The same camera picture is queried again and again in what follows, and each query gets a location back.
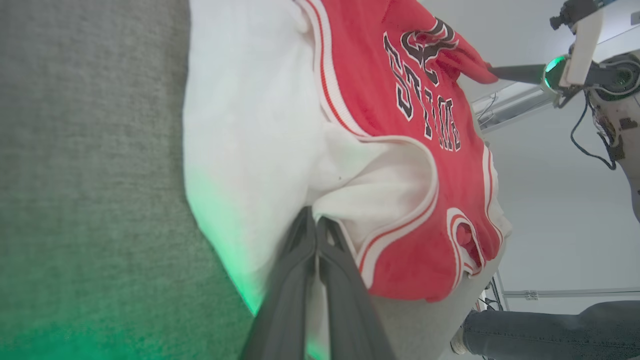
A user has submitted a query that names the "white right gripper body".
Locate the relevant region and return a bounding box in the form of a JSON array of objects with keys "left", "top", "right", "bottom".
[{"left": 541, "top": 9, "right": 640, "bottom": 103}]

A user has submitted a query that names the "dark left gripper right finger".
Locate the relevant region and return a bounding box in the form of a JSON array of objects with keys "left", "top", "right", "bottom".
[{"left": 316, "top": 217, "right": 397, "bottom": 360}]

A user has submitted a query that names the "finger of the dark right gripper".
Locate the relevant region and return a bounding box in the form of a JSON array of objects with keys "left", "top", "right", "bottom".
[{"left": 487, "top": 63, "right": 547, "bottom": 85}]

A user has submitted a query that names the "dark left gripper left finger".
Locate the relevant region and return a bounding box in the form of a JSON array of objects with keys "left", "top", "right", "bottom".
[{"left": 239, "top": 205, "right": 319, "bottom": 360}]

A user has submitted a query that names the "red and white jersey garment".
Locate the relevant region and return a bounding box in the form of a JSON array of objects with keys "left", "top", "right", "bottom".
[{"left": 182, "top": 0, "right": 514, "bottom": 360}]

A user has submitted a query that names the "white shoe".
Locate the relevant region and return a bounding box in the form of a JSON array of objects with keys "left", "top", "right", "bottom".
[{"left": 449, "top": 326, "right": 469, "bottom": 357}]

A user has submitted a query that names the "person's leg in jeans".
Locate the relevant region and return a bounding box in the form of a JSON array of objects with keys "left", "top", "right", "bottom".
[{"left": 462, "top": 300, "right": 640, "bottom": 360}]

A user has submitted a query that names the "red basketball jersey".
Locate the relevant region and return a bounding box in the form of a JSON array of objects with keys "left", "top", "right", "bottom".
[{"left": 0, "top": 0, "right": 508, "bottom": 360}]

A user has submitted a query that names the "aluminium frame rail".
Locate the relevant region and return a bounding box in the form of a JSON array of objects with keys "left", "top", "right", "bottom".
[{"left": 470, "top": 22, "right": 640, "bottom": 135}]

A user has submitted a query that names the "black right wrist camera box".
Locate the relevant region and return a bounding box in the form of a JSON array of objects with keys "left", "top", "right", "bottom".
[{"left": 549, "top": 0, "right": 618, "bottom": 31}]

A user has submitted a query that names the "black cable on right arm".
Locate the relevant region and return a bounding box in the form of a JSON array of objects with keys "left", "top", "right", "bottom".
[{"left": 570, "top": 91, "right": 617, "bottom": 172}]

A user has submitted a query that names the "thin metal floor rail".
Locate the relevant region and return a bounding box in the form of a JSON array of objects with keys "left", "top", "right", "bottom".
[{"left": 492, "top": 270, "right": 640, "bottom": 312}]

